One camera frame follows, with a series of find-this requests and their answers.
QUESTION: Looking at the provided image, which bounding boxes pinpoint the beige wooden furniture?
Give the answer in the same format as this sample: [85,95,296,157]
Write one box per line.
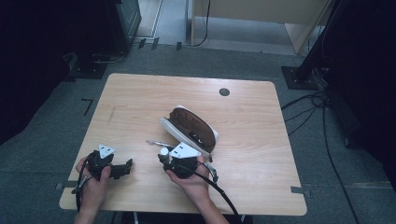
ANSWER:
[190,0,332,56]

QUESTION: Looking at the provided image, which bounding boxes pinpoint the black floor base plate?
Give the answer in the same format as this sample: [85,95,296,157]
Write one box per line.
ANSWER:
[67,51,109,80]

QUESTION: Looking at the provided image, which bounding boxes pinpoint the left hand-held gripper cable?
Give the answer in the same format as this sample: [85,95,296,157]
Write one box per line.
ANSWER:
[72,153,96,213]

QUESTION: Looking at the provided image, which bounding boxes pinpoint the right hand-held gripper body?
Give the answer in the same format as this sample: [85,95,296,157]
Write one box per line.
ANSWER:
[162,142,202,180]

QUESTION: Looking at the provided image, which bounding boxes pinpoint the black cabinet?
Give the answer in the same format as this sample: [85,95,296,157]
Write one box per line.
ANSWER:
[104,0,143,54]

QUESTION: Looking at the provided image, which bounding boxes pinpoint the hand-held gripper cable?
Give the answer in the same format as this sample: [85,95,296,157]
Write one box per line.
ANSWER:
[72,153,96,213]
[192,161,240,217]

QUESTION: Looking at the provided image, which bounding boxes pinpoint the black stand with base plate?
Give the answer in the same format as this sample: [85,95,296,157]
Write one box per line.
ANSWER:
[281,0,347,91]

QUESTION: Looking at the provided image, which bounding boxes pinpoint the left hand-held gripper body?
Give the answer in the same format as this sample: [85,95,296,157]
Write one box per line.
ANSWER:
[87,143,117,182]

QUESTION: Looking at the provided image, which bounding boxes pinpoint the person's left hand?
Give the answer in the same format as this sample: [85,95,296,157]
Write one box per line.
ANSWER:
[75,156,112,216]

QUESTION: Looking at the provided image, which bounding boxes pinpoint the dark curtain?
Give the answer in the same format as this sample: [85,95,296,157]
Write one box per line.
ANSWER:
[0,0,108,146]
[323,0,396,190]

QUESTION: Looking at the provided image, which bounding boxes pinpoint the white pencil case brown lining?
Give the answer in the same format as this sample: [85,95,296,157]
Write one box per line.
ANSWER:
[160,105,219,162]

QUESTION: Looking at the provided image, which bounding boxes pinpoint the person's right hand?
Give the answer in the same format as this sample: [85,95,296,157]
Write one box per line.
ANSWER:
[165,155,210,203]

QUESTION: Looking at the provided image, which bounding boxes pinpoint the clear silver pen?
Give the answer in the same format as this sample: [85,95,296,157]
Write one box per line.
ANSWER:
[146,140,176,149]

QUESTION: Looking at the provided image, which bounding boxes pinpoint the right hand-held gripper cable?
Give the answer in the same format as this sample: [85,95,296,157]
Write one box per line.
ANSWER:
[192,161,240,217]

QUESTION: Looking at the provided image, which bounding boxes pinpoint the black floor cables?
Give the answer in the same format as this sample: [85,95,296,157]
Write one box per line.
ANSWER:
[280,90,361,224]

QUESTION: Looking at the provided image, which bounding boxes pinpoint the grey tape piece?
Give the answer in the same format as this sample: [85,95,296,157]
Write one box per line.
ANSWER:
[54,181,78,190]
[290,185,313,198]

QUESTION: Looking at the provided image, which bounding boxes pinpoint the black hanging cable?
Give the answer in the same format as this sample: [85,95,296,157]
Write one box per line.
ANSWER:
[191,0,211,48]

